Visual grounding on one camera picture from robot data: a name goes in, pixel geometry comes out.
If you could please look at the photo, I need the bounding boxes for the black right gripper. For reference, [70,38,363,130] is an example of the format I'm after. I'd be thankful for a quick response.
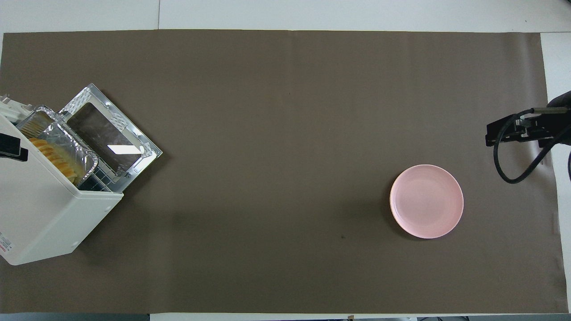
[485,91,571,149]

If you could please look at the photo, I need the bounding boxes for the yellow twisted bread roll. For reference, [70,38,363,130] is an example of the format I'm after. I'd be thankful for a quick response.
[28,137,79,184]

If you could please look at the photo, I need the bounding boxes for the aluminium foil tray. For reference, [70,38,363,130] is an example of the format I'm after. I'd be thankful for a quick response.
[16,105,99,187]

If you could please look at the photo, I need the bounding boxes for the cream white toaster oven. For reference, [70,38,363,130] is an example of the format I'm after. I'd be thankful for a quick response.
[0,94,124,266]

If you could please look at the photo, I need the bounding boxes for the pink round plate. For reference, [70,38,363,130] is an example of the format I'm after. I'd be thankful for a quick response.
[389,164,464,239]

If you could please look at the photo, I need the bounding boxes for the brown paper table mat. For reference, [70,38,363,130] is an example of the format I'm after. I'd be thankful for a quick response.
[0,29,569,314]

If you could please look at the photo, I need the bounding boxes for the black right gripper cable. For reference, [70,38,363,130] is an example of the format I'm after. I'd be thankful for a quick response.
[492,108,571,184]

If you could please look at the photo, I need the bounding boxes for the glass oven door metal frame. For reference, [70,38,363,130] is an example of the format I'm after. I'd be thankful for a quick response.
[59,83,163,181]

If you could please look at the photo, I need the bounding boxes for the wire oven rack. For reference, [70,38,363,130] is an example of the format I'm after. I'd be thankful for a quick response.
[79,146,124,193]

